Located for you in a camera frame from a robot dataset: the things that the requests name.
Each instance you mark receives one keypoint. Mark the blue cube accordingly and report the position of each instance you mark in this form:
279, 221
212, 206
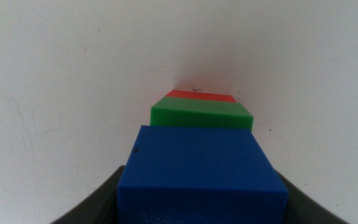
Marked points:
200, 177

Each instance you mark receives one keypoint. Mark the green cube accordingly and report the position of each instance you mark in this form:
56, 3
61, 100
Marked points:
200, 115

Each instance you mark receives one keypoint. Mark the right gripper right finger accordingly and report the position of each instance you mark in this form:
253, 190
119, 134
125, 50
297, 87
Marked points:
303, 208

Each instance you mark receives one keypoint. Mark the red cube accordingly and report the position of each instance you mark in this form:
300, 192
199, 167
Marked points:
202, 95

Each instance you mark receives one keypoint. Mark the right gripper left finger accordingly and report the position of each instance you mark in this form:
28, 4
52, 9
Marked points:
98, 205

